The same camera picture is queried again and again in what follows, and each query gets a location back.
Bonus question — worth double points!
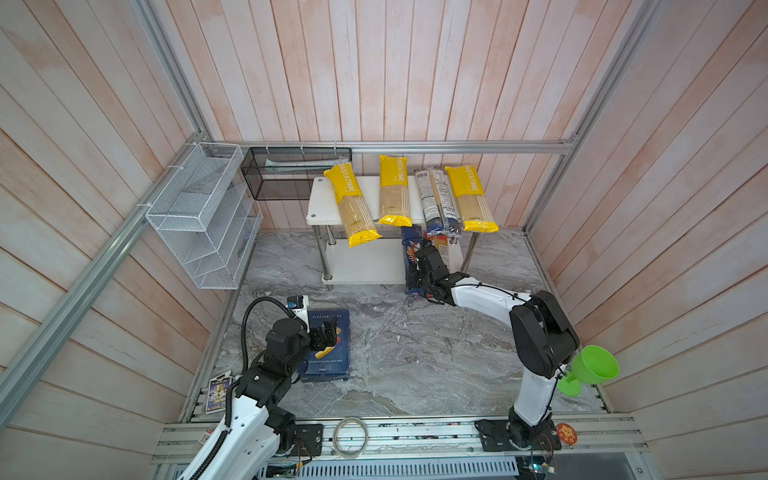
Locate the white two-tier shelf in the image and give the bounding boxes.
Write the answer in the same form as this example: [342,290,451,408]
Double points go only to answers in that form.
[306,176,480,285]

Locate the blue Barilla pasta box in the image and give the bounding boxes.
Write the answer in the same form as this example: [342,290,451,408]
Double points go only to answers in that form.
[299,309,350,382]

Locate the small printed card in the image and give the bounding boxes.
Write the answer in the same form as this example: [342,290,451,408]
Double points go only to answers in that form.
[205,370,233,414]

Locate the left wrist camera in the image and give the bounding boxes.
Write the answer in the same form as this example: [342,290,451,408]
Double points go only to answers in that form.
[286,295,309,330]

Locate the white wire mesh organizer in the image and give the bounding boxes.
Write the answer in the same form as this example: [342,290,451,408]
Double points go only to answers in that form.
[146,143,263,290]

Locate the narrow blue Barilla spaghetti box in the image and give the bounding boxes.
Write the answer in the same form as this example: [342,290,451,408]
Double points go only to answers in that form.
[401,225,425,297]

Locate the green funnel cup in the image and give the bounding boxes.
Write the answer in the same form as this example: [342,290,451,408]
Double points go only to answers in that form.
[557,345,620,397]

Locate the dark blue spaghetti bag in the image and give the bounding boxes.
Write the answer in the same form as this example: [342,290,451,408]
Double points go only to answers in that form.
[415,169,462,238]

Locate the yellow spaghetti bag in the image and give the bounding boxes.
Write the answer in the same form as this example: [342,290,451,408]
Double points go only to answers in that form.
[379,155,412,227]
[324,163,381,248]
[445,165,499,233]

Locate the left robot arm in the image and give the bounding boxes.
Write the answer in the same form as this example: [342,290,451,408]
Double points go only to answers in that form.
[179,295,337,479]

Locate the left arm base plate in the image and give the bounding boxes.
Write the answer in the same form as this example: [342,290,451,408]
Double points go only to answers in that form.
[277,423,324,458]

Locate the black mesh basket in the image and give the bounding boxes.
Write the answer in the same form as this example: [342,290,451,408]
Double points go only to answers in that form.
[240,146,352,201]

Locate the red round tag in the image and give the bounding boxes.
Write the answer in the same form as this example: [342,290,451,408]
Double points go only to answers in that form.
[556,423,578,445]

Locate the coiled white cable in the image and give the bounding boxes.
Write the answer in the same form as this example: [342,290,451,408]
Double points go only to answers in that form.
[331,416,370,460]

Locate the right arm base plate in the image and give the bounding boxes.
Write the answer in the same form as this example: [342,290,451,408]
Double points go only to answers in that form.
[474,419,562,452]

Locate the red spaghetti bag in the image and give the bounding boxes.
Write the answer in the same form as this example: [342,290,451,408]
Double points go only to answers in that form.
[430,235,450,266]

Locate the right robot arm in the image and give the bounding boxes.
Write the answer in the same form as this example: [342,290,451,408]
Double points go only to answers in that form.
[406,239,580,450]

